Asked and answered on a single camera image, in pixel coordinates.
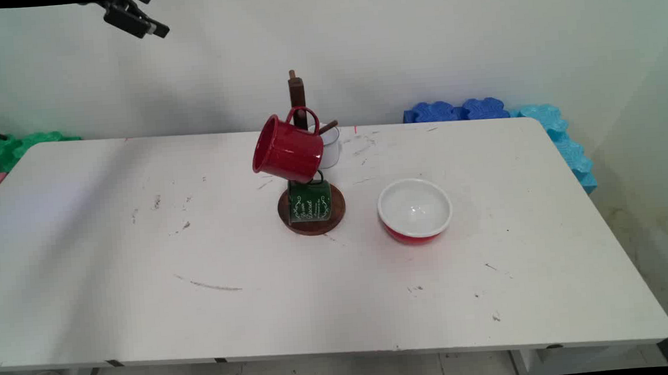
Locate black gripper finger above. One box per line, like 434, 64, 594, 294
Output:
102, 2, 154, 42
123, 0, 171, 42

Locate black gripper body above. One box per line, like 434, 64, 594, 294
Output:
77, 0, 155, 11

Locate red enamel mug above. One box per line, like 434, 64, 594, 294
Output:
248, 105, 327, 188

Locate brown wooden mug tree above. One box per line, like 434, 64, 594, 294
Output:
268, 67, 348, 239

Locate green enamel mug white print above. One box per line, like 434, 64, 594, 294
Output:
285, 169, 334, 224

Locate dark blue foam mat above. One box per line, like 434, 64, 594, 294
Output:
402, 96, 511, 126

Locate red bowl white inside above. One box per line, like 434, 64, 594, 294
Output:
375, 175, 455, 248

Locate light blue foam mat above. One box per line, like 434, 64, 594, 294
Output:
510, 100, 598, 200

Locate grey table leg frame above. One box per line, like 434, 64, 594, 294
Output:
510, 337, 668, 375

